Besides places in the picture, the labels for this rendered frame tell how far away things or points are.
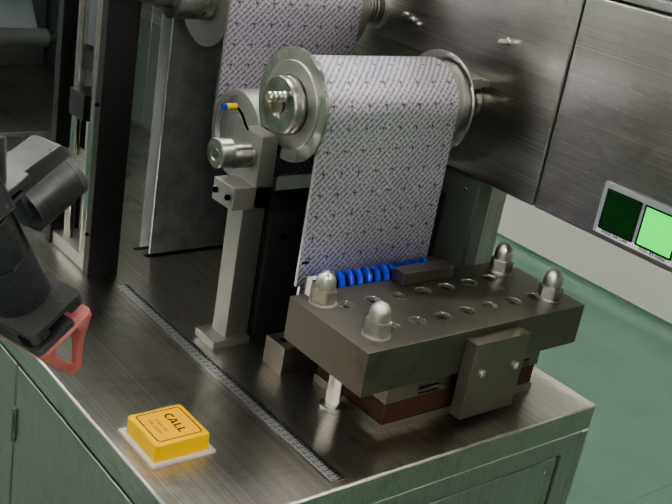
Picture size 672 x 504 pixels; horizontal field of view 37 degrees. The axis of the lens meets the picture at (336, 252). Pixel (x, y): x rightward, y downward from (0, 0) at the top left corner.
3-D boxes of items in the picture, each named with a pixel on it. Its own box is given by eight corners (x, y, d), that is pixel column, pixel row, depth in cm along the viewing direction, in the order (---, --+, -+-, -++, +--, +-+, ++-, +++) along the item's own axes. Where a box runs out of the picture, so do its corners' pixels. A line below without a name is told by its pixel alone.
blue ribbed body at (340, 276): (304, 293, 134) (308, 270, 133) (421, 274, 147) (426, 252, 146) (319, 305, 132) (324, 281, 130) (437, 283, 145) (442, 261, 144)
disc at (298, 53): (251, 142, 136) (266, 33, 131) (254, 141, 137) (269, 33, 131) (316, 178, 126) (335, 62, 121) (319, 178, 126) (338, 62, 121)
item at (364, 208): (293, 285, 133) (315, 152, 126) (422, 264, 148) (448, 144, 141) (295, 287, 133) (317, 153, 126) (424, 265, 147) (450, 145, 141)
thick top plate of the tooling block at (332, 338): (283, 337, 130) (289, 295, 128) (494, 295, 154) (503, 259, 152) (359, 398, 119) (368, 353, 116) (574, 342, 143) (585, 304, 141)
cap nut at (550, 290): (529, 294, 141) (537, 265, 140) (546, 290, 143) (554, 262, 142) (549, 305, 139) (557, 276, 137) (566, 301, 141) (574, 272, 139)
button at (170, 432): (125, 432, 116) (127, 414, 116) (178, 419, 121) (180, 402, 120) (154, 465, 112) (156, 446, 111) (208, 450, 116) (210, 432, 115)
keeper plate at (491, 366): (448, 412, 131) (466, 338, 127) (500, 397, 137) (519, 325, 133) (462, 422, 129) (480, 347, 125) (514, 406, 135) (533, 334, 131)
